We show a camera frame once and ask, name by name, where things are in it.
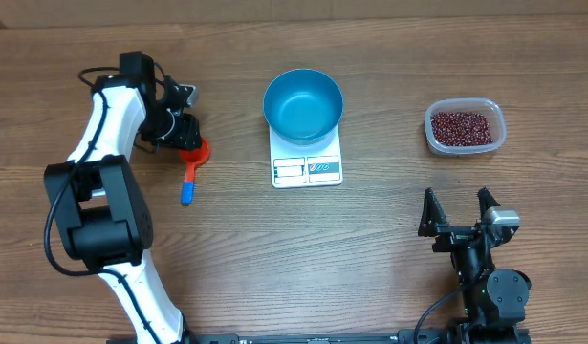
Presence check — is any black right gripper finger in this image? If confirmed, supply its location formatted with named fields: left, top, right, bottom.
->
left=418, top=187, right=448, bottom=237
left=477, top=187, right=500, bottom=224

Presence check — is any red plastic scoop blue handle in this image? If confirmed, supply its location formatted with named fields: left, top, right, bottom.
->
left=179, top=138, right=210, bottom=206

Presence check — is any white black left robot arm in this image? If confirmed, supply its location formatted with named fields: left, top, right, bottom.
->
left=43, top=51, right=209, bottom=343

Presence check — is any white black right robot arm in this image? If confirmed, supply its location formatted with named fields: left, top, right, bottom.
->
left=412, top=187, right=532, bottom=344

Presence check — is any white digital kitchen scale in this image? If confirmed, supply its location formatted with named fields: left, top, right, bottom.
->
left=269, top=127, right=343, bottom=189

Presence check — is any teal plastic bowl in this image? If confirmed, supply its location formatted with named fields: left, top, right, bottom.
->
left=263, top=68, right=345, bottom=145

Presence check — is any red beans pile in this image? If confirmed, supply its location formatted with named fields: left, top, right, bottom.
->
left=430, top=112, right=493, bottom=147

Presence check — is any clear plastic bean container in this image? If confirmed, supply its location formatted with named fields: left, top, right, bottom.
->
left=424, top=97, right=507, bottom=156

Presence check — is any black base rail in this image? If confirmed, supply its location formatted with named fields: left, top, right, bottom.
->
left=106, top=327, right=533, bottom=344

